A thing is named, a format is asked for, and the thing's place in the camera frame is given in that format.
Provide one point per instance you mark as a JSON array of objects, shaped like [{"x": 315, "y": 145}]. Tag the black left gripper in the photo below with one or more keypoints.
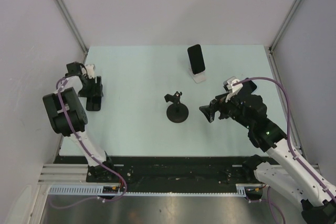
[{"x": 96, "y": 91}]

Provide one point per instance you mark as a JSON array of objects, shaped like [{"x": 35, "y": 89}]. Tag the aluminium frame post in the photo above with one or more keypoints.
[
  {"x": 289, "y": 16},
  {"x": 61, "y": 5}
]

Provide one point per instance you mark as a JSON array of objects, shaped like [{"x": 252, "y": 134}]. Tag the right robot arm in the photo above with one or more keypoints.
[{"x": 303, "y": 186}]

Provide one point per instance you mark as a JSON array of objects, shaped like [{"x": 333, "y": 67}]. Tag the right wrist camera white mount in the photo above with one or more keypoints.
[{"x": 232, "y": 86}]

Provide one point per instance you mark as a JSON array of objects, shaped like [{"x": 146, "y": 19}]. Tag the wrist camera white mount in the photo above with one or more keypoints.
[
  {"x": 232, "y": 86},
  {"x": 89, "y": 71}
]

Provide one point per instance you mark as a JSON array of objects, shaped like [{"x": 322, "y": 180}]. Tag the white slotted cable duct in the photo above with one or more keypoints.
[{"x": 101, "y": 190}]

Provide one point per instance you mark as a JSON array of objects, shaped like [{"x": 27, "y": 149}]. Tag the white phone stand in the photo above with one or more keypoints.
[{"x": 198, "y": 78}]

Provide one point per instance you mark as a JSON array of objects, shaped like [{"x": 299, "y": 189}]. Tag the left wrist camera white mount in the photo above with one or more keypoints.
[{"x": 89, "y": 71}]

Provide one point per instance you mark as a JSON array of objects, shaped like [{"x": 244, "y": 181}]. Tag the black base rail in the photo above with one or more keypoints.
[{"x": 185, "y": 174}]

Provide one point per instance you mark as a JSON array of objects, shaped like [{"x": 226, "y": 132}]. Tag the right aluminium frame post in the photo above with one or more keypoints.
[{"x": 289, "y": 16}]

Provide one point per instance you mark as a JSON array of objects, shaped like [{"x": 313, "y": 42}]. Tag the black round-base phone stand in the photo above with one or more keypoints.
[{"x": 176, "y": 112}]

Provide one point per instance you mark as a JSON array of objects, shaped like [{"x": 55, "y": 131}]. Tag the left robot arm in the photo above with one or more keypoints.
[{"x": 67, "y": 115}]

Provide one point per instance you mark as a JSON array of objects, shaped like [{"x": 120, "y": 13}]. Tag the black phone on white stand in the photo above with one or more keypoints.
[{"x": 196, "y": 59}]

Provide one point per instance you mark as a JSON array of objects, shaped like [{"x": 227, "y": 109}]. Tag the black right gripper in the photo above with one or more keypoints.
[{"x": 218, "y": 103}]

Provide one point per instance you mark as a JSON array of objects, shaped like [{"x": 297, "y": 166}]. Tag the left aluminium frame post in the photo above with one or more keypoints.
[{"x": 61, "y": 5}]

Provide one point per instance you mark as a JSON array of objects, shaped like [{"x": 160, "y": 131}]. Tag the blue-edged phone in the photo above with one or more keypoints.
[{"x": 249, "y": 87}]

